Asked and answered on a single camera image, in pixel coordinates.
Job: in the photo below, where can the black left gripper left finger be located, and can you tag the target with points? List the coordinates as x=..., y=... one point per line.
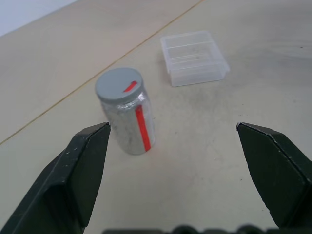
x=68, y=178

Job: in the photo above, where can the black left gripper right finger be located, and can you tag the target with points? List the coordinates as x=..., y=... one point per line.
x=275, y=175

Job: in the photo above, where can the grey-lidded jar with red stripe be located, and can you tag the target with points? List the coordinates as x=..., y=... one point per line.
x=132, y=126

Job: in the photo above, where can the grey plastic jar lid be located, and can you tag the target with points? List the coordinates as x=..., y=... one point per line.
x=118, y=85

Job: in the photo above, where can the clear plastic container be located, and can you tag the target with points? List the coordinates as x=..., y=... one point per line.
x=192, y=57

